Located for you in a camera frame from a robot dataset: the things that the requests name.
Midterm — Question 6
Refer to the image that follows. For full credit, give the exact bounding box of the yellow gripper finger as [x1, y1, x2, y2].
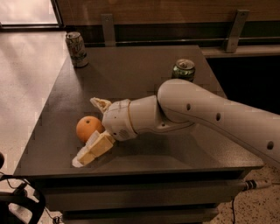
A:
[90, 97, 112, 114]
[72, 130, 116, 168]

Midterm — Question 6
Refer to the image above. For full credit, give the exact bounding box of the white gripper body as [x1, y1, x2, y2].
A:
[102, 100, 137, 141]

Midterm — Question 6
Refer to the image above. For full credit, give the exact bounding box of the orange fruit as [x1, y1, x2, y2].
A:
[76, 116, 104, 143]

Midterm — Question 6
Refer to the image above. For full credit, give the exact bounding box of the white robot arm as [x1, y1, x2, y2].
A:
[73, 79, 280, 167]

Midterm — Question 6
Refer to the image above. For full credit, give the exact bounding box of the white 7up can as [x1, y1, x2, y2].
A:
[66, 31, 88, 67]

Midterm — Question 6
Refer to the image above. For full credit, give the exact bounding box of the green soda can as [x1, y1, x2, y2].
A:
[171, 59, 195, 82]

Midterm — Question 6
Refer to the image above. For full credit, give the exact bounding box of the grey drawer cabinet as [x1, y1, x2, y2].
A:
[15, 46, 263, 224]

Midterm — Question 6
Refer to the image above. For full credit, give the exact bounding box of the left metal wall bracket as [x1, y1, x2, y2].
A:
[101, 14, 116, 47]

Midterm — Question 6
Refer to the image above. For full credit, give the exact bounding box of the metal wall bracket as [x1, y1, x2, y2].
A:
[101, 14, 116, 47]
[224, 10, 249, 53]

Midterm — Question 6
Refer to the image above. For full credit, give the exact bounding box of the black cable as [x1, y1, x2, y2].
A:
[231, 197, 236, 224]

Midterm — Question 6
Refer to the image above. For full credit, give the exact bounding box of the right metal wall bracket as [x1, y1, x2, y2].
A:
[224, 10, 249, 53]

